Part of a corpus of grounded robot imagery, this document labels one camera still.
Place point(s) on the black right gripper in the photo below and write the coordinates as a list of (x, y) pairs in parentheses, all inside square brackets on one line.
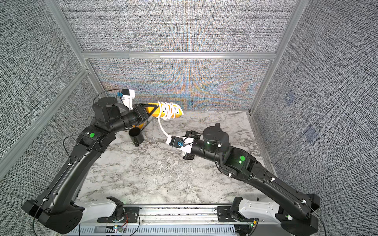
[(197, 136)]

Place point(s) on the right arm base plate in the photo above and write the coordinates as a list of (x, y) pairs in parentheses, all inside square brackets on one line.
[(232, 213)]

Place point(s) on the white slotted cable duct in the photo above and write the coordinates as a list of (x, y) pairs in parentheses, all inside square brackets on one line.
[(155, 230)]

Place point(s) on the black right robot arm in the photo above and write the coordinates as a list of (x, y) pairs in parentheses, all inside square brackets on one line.
[(291, 209)]

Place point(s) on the black cup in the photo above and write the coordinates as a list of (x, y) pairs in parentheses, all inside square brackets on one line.
[(136, 136)]

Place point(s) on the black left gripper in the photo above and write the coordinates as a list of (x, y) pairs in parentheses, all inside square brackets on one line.
[(140, 111)]

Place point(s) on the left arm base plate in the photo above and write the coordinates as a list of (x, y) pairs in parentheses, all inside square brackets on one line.
[(121, 214)]

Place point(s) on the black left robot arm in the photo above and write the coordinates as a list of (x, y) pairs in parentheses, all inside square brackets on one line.
[(54, 208)]

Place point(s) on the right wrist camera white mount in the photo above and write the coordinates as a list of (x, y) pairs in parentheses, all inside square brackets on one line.
[(182, 143)]

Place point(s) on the aluminium front rail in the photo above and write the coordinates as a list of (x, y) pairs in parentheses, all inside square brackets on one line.
[(177, 213)]

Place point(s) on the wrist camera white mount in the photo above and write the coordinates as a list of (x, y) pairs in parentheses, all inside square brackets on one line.
[(127, 96), (182, 143)]

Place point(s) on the yellow mesh bagged fruit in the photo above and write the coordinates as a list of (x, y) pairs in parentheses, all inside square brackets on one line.
[(143, 125)]

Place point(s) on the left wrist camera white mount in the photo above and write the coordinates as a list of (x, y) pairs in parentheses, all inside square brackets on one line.
[(127, 96)]

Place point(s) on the orange power strip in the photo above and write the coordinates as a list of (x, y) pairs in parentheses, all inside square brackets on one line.
[(168, 110)]

